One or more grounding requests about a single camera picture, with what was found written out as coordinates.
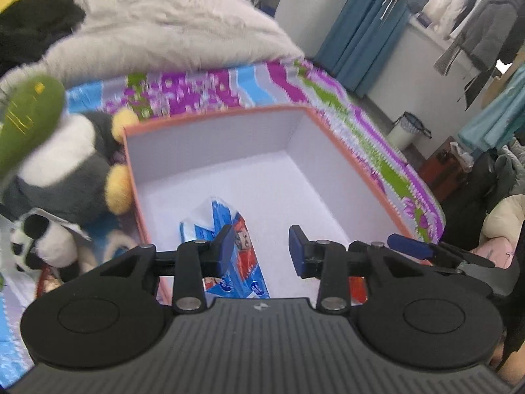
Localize dark clothes pile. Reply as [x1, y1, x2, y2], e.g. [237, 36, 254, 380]
[461, 140, 525, 214]

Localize blue snack packet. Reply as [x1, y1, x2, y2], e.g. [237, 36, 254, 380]
[179, 197, 270, 299]

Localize pink cardboard box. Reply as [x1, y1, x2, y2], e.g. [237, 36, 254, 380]
[123, 106, 432, 308]

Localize black cloth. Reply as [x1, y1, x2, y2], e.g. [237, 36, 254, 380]
[0, 0, 87, 75]

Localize floral striped bedsheet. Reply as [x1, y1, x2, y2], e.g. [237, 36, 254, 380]
[0, 59, 447, 378]

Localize grey plush with yellow feet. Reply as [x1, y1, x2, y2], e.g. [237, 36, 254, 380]
[3, 110, 141, 231]

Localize grey duvet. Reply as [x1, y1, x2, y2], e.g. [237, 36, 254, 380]
[0, 0, 305, 92]

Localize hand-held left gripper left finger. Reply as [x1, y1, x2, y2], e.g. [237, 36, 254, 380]
[96, 225, 235, 313]

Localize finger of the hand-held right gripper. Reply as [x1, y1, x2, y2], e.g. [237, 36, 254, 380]
[388, 233, 496, 269]

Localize teal hanging garment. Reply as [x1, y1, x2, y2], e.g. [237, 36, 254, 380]
[457, 70, 525, 150]

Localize white fluffy rope toy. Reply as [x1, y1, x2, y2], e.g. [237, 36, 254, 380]
[88, 232, 139, 272]

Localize grey hanging jacket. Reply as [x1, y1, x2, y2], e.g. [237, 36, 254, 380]
[434, 0, 525, 77]

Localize blue curtain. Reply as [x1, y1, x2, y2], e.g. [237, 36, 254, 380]
[314, 0, 411, 99]

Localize small panda plush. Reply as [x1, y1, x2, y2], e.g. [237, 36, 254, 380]
[9, 208, 92, 282]

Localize white trash bin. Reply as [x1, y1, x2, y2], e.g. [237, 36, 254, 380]
[387, 112, 432, 152]

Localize cream plush cushion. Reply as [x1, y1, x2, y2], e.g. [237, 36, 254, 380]
[480, 195, 525, 251]

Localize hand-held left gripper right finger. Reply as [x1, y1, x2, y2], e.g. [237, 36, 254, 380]
[288, 224, 415, 315]

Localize green plush stick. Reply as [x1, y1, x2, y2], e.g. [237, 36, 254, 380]
[0, 72, 67, 191]

